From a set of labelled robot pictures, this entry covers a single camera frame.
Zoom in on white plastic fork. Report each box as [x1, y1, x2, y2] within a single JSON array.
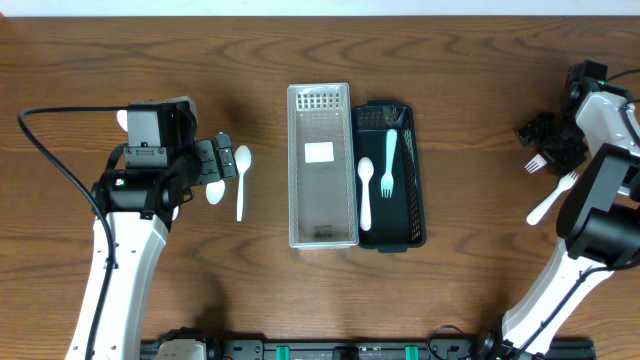
[[380, 129, 398, 198], [526, 172, 579, 226], [524, 154, 547, 174]]

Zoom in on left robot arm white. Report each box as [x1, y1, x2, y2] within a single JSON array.
[[66, 133, 237, 359]]

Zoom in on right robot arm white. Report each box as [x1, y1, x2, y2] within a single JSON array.
[[474, 84, 639, 359]]

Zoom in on white plastic spoon inverted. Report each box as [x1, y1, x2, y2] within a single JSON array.
[[206, 180, 226, 205]]

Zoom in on white plastic spoon upright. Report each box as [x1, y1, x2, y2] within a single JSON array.
[[234, 145, 252, 222]]

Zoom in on clear perforated plastic basket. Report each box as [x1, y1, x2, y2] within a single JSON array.
[[287, 83, 359, 250]]

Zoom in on dark green perforated basket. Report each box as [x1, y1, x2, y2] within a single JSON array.
[[351, 100, 427, 253]]

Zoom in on right black cable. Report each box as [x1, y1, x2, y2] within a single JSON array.
[[607, 68, 640, 146]]

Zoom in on black cable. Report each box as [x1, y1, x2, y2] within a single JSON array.
[[607, 68, 640, 146], [17, 105, 129, 360]]

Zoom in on left black cable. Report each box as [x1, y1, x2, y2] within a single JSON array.
[[17, 105, 129, 360]]

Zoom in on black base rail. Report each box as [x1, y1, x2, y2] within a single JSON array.
[[139, 327, 596, 360]]

